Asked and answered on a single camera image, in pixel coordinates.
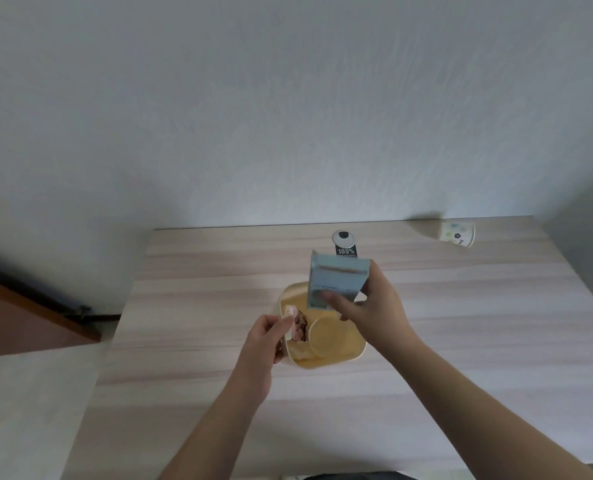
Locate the person's left hand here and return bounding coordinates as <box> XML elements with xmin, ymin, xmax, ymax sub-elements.
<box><xmin>228</xmin><ymin>314</ymin><xmax>294</xmax><ymax>408</ymax></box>

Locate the person's right hand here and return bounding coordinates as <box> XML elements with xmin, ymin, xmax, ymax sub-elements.
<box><xmin>320</xmin><ymin>259</ymin><xmax>423</xmax><ymax>359</ymax></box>

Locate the light blue carton box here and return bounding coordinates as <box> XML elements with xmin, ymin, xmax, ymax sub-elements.
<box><xmin>307</xmin><ymin>250</ymin><xmax>372</xmax><ymax>312</ymax></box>

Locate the person's right forearm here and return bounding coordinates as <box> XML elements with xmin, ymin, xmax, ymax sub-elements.
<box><xmin>380</xmin><ymin>335</ymin><xmax>593</xmax><ymax>480</ymax></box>

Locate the pale yellow square tray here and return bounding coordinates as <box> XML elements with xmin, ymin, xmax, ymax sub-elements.
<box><xmin>278</xmin><ymin>282</ymin><xmax>367</xmax><ymax>370</ymax></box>

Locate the brown wooden door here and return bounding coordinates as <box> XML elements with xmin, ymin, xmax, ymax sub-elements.
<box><xmin>0</xmin><ymin>272</ymin><xmax>102</xmax><ymax>360</ymax></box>

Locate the person's left forearm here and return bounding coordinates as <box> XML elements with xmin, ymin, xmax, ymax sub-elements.
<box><xmin>158</xmin><ymin>383</ymin><xmax>273</xmax><ymax>480</ymax></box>

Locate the small pink snack packet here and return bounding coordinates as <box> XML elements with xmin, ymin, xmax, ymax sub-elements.
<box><xmin>284</xmin><ymin>305</ymin><xmax>310</xmax><ymax>343</ymax></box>

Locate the white patterned paper cup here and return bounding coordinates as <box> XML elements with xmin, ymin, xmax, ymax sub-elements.
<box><xmin>438</xmin><ymin>221</ymin><xmax>476</xmax><ymax>248</ymax></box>

